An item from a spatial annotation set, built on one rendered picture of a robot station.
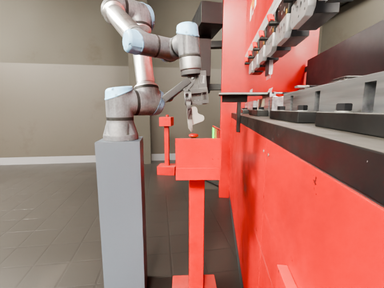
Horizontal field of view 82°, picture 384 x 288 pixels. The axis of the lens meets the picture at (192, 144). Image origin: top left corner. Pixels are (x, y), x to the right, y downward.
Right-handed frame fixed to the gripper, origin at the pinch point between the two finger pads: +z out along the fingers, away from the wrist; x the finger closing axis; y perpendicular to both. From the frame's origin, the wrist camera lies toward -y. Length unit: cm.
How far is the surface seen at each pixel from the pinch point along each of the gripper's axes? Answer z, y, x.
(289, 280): 23, 14, -47
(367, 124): -3, 23, -51
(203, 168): 14.0, 3.4, -4.9
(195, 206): 30.8, -0.4, 2.1
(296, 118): -2.7, 27.0, -24.4
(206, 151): 7.9, 4.9, -4.9
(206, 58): -56, 26, 151
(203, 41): -71, 24, 150
